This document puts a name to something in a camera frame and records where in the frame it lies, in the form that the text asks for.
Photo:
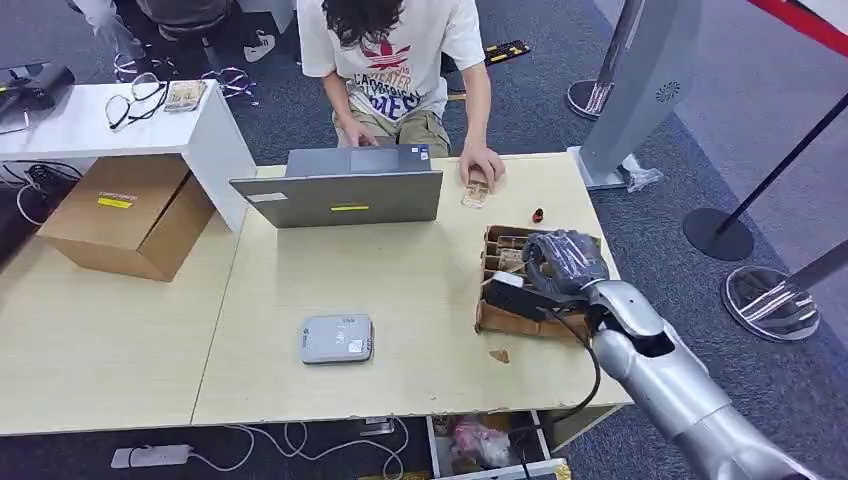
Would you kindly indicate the white side table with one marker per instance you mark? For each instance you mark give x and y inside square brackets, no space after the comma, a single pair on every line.
[73,129]

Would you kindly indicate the black yellow keyboard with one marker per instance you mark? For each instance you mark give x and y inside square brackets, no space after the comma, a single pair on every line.
[507,52]

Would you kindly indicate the grey standing panel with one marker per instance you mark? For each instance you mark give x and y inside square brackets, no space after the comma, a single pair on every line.
[636,86]

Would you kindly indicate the clear plastic wrap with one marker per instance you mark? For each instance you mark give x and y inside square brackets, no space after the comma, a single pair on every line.
[642,175]

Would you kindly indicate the wooden card box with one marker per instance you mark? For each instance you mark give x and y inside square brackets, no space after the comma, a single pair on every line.
[510,324]

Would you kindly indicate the pink plastic bag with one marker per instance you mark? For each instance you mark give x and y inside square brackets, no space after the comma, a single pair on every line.
[484,444]

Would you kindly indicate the white power adapter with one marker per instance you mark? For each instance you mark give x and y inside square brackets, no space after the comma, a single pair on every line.
[378,427]

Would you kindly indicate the white power strip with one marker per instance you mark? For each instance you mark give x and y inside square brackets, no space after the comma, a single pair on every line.
[151,456]

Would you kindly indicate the grey laptop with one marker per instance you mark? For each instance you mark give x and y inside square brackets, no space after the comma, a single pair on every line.
[344,199]

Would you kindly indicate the brown printed card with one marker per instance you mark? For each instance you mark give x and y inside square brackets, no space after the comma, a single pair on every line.
[510,260]

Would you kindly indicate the black stanchion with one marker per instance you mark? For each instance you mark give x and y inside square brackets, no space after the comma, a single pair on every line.
[715,235]

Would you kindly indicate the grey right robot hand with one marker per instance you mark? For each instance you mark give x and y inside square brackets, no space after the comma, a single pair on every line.
[570,262]

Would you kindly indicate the white shoe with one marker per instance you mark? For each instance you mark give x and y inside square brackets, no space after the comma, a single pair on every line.
[260,48]

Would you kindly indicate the red barrier belt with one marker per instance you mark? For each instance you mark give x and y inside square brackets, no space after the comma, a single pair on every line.
[808,23]

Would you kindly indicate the small grey flat device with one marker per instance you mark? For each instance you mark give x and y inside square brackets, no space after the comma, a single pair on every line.
[336,339]

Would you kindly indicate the white storage bin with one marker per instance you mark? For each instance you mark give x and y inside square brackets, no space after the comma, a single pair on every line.
[434,450]

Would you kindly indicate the small red black object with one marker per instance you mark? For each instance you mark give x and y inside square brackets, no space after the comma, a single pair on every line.
[538,215]

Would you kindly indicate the person's right hand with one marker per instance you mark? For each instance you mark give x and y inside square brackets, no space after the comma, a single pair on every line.
[358,134]

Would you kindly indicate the person's left hand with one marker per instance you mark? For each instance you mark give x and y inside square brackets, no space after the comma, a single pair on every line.
[482,162]

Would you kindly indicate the brown cardboard box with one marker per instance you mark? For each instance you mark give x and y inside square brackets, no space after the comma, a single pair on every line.
[119,212]

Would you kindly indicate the person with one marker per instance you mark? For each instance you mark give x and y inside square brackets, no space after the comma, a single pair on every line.
[185,13]
[411,66]

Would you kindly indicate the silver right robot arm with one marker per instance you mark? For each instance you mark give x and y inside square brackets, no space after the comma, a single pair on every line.
[662,378]

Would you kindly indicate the cardboard scrap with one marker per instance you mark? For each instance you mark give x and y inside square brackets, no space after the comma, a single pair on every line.
[499,356]

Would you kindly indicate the black eyeglasses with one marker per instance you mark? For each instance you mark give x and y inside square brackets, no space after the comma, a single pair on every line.
[120,112]

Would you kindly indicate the chrome stanchion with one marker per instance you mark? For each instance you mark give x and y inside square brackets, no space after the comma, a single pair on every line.
[586,99]
[768,305]

